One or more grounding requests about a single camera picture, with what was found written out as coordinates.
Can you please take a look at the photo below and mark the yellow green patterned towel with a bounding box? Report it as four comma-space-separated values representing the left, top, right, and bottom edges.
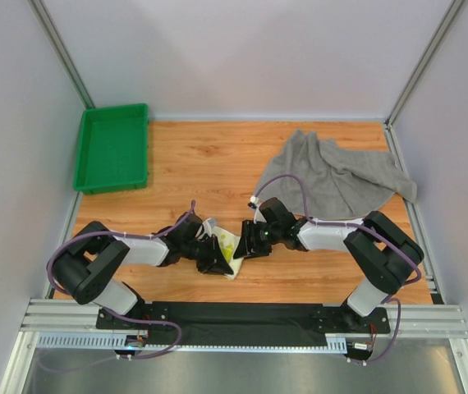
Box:
212, 226, 244, 280

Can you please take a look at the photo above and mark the grey towel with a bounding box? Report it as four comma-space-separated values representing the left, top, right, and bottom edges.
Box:
255, 130, 417, 220

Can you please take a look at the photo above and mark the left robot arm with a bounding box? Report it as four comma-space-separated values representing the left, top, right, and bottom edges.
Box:
47, 212, 242, 319

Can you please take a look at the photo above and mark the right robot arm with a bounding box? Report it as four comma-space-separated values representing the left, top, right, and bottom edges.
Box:
233, 198, 424, 318

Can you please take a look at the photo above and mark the green plastic tray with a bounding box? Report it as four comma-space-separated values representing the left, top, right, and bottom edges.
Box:
73, 103, 149, 195

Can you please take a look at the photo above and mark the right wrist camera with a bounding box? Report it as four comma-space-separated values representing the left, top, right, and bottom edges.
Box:
248, 195, 267, 222

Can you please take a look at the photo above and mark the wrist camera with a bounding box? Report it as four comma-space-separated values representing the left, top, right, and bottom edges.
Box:
248, 195, 267, 222
196, 218, 218, 239

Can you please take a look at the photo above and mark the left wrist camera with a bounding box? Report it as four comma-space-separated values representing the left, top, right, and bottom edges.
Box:
196, 218, 218, 239

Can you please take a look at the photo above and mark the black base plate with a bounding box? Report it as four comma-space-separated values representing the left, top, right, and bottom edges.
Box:
95, 301, 391, 347

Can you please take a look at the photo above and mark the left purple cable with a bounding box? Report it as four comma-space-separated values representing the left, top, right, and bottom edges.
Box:
36, 199, 197, 373

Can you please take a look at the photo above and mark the aluminium frame rail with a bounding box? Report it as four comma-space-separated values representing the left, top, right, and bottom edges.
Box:
21, 300, 468, 354

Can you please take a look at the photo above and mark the right aluminium corner post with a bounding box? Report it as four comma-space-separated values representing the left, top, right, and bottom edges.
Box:
384, 0, 468, 126

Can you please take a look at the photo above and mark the aluminium corner post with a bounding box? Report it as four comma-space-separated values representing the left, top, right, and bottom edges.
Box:
28, 0, 95, 109
384, 0, 468, 126

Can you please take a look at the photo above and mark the left aluminium corner post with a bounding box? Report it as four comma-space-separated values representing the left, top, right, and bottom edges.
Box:
28, 0, 95, 109

